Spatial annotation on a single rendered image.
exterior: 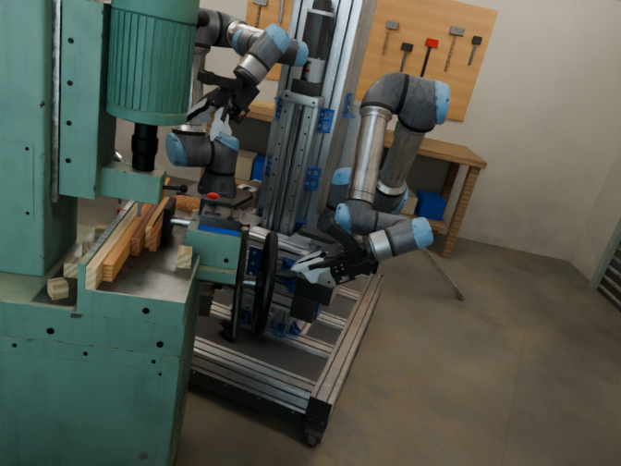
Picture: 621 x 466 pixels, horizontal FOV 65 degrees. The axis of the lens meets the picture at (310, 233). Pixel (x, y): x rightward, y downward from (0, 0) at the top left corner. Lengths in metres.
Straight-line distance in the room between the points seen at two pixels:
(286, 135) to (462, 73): 2.83
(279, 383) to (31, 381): 0.92
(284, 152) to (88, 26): 0.92
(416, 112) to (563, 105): 3.44
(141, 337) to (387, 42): 3.57
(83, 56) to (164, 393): 0.77
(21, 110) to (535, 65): 4.09
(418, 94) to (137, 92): 0.74
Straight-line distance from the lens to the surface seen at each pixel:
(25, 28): 1.15
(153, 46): 1.10
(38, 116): 1.16
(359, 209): 1.29
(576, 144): 4.92
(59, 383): 1.30
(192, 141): 1.76
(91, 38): 1.14
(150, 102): 1.12
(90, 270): 1.03
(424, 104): 1.42
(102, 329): 1.19
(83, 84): 1.16
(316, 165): 1.90
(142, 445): 1.38
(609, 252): 4.68
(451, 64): 4.45
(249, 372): 1.95
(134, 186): 1.22
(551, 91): 4.75
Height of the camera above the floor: 1.44
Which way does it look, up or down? 21 degrees down
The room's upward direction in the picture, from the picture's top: 13 degrees clockwise
